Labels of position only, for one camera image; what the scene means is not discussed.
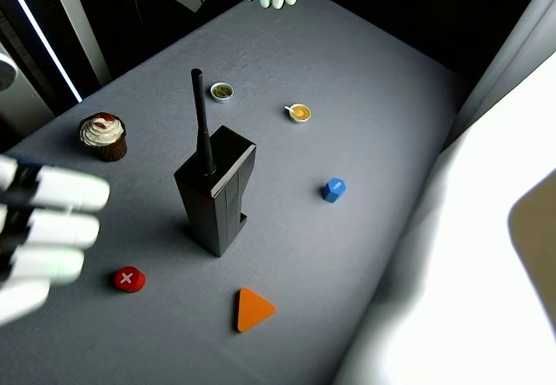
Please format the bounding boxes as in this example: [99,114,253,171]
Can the red round cross block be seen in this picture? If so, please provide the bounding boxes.
[114,266,147,294]

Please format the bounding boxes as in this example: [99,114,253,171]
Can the grey table cloth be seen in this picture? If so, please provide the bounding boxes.
[0,0,473,385]

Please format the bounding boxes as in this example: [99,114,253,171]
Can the white frame post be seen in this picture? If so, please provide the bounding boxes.
[45,0,113,87]

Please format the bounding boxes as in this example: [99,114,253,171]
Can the white light strip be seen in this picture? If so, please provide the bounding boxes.
[0,0,84,103]

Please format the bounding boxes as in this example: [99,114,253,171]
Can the grey frame post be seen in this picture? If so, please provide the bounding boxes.
[445,0,556,151]

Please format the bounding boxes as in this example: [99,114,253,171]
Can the blue hexagonal block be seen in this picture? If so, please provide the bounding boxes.
[321,177,348,204]

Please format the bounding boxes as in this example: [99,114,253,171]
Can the orange triangle block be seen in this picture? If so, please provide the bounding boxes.
[236,287,278,334]

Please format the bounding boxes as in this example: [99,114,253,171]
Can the black walkie-talkie with antenna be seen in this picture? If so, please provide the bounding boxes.
[173,68,257,259]

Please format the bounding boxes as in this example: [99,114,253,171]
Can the small bowl orange soup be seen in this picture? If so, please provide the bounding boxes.
[284,103,313,124]

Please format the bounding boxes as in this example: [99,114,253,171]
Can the toy cupcake with cream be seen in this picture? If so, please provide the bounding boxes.
[77,111,129,163]

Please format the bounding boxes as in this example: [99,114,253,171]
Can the large white panel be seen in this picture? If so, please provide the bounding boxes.
[334,50,556,385]

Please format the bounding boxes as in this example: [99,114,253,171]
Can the small bowl green soup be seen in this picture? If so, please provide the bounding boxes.
[209,81,235,104]

